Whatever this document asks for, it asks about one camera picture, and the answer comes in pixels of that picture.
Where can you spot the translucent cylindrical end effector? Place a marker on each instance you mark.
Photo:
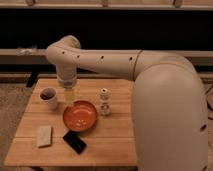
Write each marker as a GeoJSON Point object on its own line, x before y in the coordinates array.
{"type": "Point", "coordinates": [68, 85]}

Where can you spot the black rectangular eraser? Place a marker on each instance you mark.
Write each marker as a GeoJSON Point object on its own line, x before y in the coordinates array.
{"type": "Point", "coordinates": [73, 140]}

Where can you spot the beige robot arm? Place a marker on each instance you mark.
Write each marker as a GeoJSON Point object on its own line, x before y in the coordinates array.
{"type": "Point", "coordinates": [169, 108]}

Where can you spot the white cup with dark liquid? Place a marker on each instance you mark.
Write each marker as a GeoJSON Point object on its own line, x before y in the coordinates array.
{"type": "Point", "coordinates": [48, 95]}

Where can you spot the orange bowl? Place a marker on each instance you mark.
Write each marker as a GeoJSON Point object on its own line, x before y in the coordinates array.
{"type": "Point", "coordinates": [81, 116]}

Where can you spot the small white stacked bottle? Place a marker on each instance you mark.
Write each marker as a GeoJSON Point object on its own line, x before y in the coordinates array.
{"type": "Point", "coordinates": [104, 101]}

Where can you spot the beige sponge block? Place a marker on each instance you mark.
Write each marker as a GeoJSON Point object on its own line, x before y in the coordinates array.
{"type": "Point", "coordinates": [44, 136]}

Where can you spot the wooden shelf rail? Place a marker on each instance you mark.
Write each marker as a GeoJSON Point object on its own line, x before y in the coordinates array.
{"type": "Point", "coordinates": [16, 56]}

